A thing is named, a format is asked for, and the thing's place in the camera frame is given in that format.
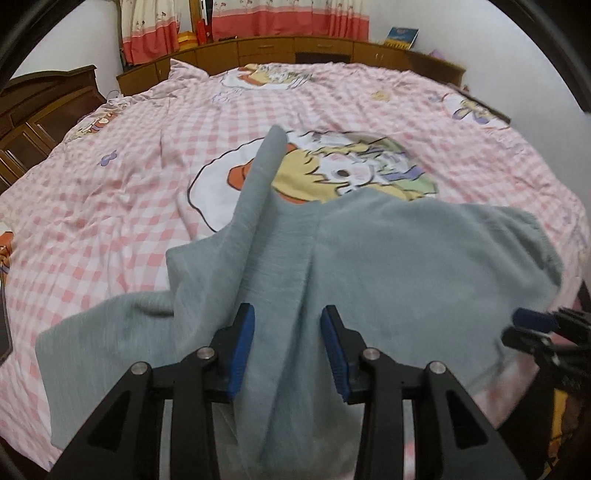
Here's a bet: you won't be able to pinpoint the grey pants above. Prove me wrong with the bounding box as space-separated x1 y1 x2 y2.
34 124 563 480

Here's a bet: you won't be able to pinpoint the wooden headboard cabinet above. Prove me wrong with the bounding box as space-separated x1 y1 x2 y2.
115 36 467 96

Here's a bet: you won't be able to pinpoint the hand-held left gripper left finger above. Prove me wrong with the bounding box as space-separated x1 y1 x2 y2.
46 303 256 480

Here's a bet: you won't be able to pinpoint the black flat object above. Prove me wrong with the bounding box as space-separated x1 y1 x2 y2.
0 272 14 365

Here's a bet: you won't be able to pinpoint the blue book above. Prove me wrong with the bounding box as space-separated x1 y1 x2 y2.
383 27 420 51

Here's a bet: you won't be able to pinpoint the cream and red curtain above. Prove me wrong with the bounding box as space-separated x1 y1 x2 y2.
210 0 373 44
119 0 181 65

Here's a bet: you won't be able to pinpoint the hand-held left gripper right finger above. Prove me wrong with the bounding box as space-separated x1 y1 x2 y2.
321 305 527 480

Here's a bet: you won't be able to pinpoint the dark wooden headboard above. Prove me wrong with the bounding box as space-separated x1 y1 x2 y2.
0 65 110 195

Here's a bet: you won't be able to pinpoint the pink checked cartoon bed cover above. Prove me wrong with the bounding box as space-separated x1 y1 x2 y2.
0 60 591 480

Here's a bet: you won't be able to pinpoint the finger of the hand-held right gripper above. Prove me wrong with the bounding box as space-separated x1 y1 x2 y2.
501 325 555 358
512 308 560 334

